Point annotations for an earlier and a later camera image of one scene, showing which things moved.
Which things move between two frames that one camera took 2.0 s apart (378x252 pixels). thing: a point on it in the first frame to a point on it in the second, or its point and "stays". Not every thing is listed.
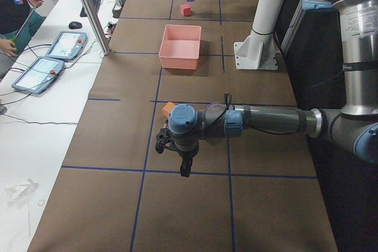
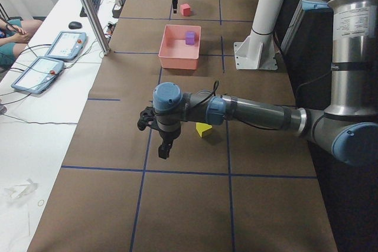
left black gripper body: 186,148 to 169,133
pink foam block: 185,10 stays
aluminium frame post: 91,12 stays
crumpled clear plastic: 19,190 stays
